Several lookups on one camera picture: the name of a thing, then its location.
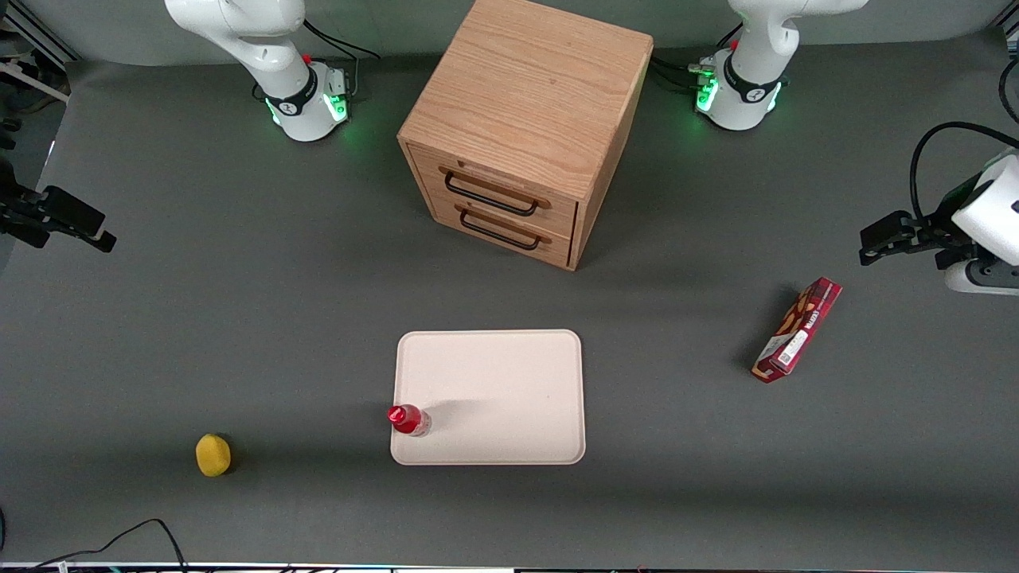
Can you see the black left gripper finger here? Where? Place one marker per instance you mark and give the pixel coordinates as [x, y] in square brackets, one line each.
[888, 235]
[955, 256]

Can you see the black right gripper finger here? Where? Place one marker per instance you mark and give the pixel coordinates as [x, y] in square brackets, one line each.
[76, 213]
[20, 235]

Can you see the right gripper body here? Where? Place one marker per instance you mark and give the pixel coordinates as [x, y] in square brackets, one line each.
[17, 208]

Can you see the red coke bottle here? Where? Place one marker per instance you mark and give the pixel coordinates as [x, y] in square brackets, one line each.
[408, 420]

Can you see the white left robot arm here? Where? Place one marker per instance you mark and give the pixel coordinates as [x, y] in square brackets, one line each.
[756, 56]

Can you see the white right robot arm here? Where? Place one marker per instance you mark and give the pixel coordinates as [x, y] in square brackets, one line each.
[263, 48]

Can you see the beige rectangular tray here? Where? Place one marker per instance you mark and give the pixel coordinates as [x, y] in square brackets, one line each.
[501, 390]

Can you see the red snack box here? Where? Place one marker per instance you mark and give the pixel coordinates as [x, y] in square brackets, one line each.
[798, 328]

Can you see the yellow lemon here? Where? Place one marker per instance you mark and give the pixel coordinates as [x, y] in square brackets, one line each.
[212, 456]

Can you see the wooden drawer front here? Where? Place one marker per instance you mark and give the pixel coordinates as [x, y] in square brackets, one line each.
[509, 191]
[509, 235]

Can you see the wooden drawer cabinet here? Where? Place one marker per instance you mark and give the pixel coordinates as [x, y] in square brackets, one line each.
[525, 87]

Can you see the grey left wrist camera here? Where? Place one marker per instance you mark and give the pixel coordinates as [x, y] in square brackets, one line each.
[987, 277]

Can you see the aluminium frame rail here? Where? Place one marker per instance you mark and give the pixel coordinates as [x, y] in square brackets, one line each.
[32, 48]

